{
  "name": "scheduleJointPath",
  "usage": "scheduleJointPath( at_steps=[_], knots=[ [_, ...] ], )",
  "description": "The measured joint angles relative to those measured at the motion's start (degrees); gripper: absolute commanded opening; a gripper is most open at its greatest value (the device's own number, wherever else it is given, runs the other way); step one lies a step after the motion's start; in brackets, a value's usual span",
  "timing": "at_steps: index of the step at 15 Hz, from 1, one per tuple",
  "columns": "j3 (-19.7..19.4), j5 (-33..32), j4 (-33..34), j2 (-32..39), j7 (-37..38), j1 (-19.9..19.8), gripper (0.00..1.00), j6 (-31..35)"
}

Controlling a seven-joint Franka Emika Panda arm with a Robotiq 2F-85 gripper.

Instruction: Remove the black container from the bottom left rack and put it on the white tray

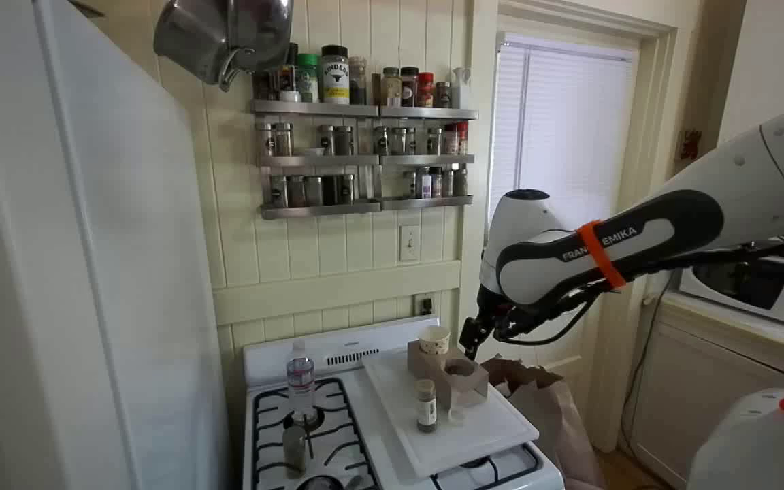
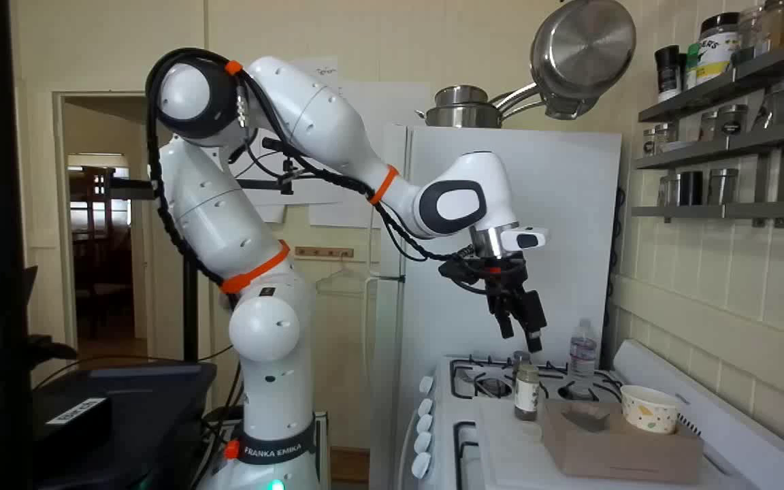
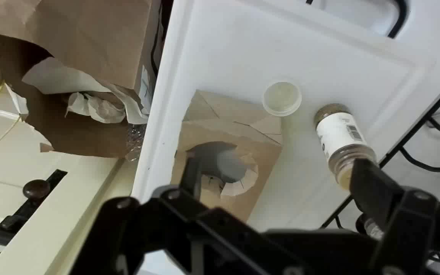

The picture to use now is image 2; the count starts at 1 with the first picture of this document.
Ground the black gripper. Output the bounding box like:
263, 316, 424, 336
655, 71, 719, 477
474, 255, 550, 355

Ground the black cylindrical container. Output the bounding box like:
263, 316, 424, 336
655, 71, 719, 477
678, 169, 704, 206

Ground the clear plastic water bottle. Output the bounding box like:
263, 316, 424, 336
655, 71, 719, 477
567, 317, 601, 380

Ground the white gas stove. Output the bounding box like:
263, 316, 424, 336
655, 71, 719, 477
398, 336, 784, 490

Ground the white refrigerator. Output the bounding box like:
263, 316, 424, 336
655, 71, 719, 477
367, 123, 624, 490

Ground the confetti print paper cup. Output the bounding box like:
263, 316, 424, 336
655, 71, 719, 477
617, 384, 684, 436

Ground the brown cardboard cup carrier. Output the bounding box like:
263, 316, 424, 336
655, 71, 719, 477
538, 396, 704, 485

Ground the clear pepper grinder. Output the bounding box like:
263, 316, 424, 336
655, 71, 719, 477
655, 169, 684, 206

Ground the stainless steel pot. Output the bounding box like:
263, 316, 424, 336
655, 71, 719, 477
420, 82, 505, 129

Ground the small glass spice jar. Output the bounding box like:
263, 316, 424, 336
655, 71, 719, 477
642, 123, 672, 157
722, 104, 752, 140
700, 106, 726, 144

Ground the hanging stainless steel pan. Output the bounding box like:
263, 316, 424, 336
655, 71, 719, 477
491, 0, 640, 123

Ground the dark glass jar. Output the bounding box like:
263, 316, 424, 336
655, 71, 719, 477
654, 42, 687, 104

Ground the white green label jar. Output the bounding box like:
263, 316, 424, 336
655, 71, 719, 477
687, 11, 742, 90

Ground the small metal shaker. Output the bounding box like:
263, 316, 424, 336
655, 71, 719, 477
764, 78, 784, 127

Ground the black equipment case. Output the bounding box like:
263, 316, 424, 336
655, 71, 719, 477
33, 360, 221, 490

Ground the amber glass jar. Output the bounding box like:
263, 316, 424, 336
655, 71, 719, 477
745, 0, 784, 57

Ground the dark wooden furniture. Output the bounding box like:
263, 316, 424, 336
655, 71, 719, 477
69, 164, 139, 346

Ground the black box white label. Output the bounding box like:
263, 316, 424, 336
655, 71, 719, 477
30, 391, 115, 452

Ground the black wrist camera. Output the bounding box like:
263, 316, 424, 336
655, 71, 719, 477
439, 252, 491, 293

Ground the wooden hook rail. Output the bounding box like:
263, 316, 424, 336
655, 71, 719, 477
290, 244, 360, 262

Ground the black stand-mounted camera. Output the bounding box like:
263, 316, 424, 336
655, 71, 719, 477
260, 134, 296, 155

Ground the white door frame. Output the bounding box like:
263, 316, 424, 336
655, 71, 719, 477
51, 87, 206, 364

